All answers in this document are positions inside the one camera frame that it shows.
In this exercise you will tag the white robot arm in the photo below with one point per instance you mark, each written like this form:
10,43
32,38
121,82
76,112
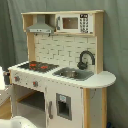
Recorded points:
16,122

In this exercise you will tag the wooden toy kitchen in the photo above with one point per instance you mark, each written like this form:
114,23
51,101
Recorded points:
62,49

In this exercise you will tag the grey toy sink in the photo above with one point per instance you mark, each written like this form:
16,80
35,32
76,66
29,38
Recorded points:
72,73

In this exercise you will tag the black toy faucet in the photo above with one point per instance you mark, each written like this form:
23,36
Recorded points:
83,65

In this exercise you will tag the black toy stovetop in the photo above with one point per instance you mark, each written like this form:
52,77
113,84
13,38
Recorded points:
38,66

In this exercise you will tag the right red stove knob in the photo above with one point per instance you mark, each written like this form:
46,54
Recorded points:
35,84

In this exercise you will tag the red stove knob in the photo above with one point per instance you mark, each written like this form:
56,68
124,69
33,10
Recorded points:
17,78
35,84

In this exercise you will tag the toy microwave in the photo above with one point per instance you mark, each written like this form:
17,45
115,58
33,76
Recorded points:
72,23

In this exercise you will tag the grey range hood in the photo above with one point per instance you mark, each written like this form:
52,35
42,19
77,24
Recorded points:
41,26

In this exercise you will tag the left red stove knob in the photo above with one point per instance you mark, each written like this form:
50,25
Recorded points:
17,78

